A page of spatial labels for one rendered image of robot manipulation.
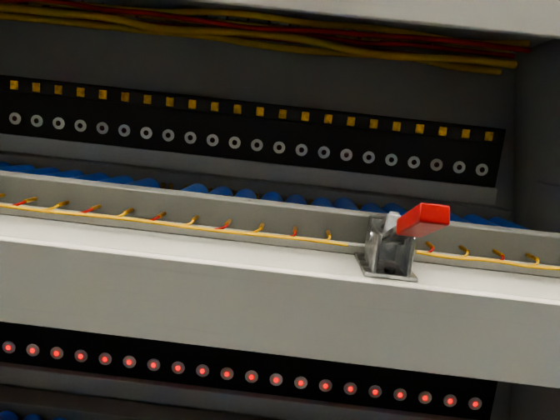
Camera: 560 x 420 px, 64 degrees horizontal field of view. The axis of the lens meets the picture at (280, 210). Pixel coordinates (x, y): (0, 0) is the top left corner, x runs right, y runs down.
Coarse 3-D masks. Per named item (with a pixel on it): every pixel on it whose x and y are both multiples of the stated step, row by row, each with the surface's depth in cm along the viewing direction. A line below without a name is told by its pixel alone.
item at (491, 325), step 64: (384, 192) 41; (448, 192) 40; (0, 256) 23; (64, 256) 23; (128, 256) 23; (192, 256) 23; (256, 256) 25; (320, 256) 26; (0, 320) 23; (64, 320) 23; (128, 320) 23; (192, 320) 23; (256, 320) 23; (320, 320) 23; (384, 320) 23; (448, 320) 22; (512, 320) 22
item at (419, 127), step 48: (0, 96) 41; (48, 96) 41; (96, 96) 41; (144, 96) 40; (192, 96) 40; (144, 144) 41; (192, 144) 41; (288, 144) 41; (336, 144) 41; (384, 144) 40; (432, 144) 40; (480, 144) 40
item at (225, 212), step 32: (0, 192) 28; (32, 192) 28; (64, 192) 28; (96, 192) 28; (128, 192) 28; (160, 192) 28; (192, 192) 29; (160, 224) 26; (224, 224) 28; (256, 224) 28; (288, 224) 28; (320, 224) 28; (352, 224) 28; (480, 224) 29; (448, 256) 26; (480, 256) 28; (512, 256) 27; (544, 256) 27
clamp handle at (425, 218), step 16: (416, 208) 18; (432, 208) 17; (448, 208) 17; (384, 224) 24; (400, 224) 20; (416, 224) 18; (432, 224) 17; (448, 224) 17; (384, 240) 24; (400, 240) 23
